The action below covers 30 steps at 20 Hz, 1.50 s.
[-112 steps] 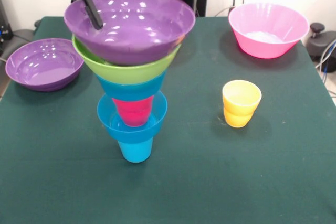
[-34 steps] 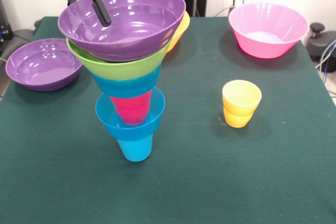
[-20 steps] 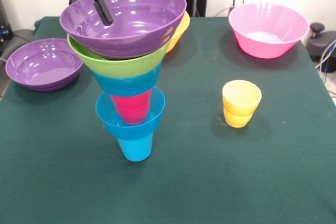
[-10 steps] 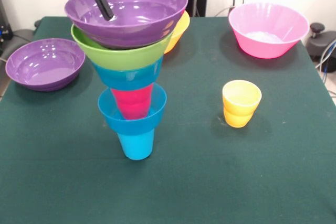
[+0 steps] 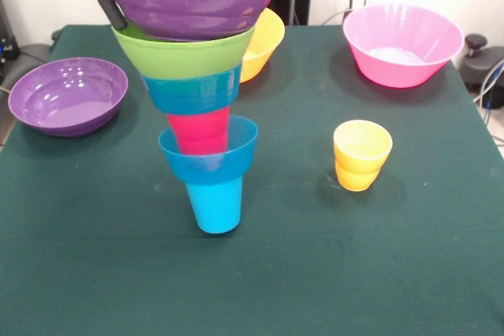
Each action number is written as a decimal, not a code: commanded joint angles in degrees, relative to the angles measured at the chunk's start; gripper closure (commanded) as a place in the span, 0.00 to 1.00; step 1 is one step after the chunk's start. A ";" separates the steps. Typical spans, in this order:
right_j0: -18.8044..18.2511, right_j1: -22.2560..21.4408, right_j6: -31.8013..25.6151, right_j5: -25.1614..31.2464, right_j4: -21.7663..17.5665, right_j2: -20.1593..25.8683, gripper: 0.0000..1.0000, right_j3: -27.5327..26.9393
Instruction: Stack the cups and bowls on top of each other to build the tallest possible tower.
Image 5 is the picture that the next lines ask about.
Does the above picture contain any purple plastic bowl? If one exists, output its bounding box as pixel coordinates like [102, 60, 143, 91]
[7, 57, 129, 138]
[105, 0, 276, 42]

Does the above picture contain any green plastic bowl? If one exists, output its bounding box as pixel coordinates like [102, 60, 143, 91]
[110, 23, 257, 79]

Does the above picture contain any small blue plastic bowl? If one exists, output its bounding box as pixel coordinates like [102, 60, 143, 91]
[140, 64, 242, 116]
[157, 114, 260, 186]

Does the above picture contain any orange plastic bowl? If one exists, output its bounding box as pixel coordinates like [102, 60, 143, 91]
[239, 7, 286, 84]

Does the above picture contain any red plastic cup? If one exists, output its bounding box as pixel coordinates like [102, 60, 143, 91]
[165, 105, 232, 156]

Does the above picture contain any blue plastic cup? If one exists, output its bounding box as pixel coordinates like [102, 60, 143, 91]
[183, 176, 243, 234]

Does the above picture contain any pink plastic bowl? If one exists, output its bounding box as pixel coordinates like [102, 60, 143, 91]
[342, 3, 465, 89]

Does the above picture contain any grey rounded base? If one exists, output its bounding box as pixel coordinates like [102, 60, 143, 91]
[15, 42, 54, 73]

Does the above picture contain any black equipment box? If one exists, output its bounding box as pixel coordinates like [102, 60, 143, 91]
[0, 0, 20, 81]

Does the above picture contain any yellow plastic cup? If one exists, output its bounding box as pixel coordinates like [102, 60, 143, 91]
[333, 119, 394, 193]

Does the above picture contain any dark green tablecloth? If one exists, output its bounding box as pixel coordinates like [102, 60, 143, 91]
[0, 23, 504, 336]

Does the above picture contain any black clamp with knob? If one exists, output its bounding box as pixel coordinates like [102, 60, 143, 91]
[458, 33, 504, 91]

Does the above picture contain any bundle of light cables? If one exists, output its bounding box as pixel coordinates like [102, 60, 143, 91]
[472, 58, 504, 146]

